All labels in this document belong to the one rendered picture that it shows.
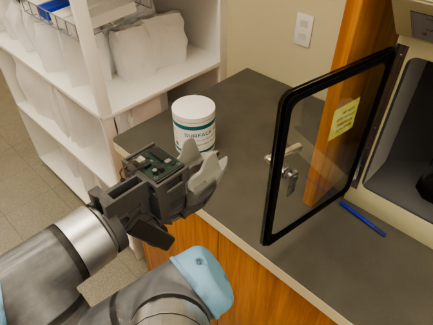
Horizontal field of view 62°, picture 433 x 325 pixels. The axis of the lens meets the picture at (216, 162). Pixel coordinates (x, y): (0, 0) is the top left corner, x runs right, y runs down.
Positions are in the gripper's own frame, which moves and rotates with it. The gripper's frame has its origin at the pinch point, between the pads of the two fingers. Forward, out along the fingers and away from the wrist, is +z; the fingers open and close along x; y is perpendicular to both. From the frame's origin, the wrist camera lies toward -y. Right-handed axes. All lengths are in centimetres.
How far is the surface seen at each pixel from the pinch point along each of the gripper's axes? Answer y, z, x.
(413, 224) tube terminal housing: -32, 43, -25
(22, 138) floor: -132, 25, 225
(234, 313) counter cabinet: -85, 16, 6
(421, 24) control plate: 14.6, 36.3, -12.0
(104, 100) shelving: -33, 22, 77
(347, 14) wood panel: 13.8, 34.2, 0.1
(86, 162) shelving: -81, 21, 108
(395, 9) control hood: 16.4, 34.6, -7.8
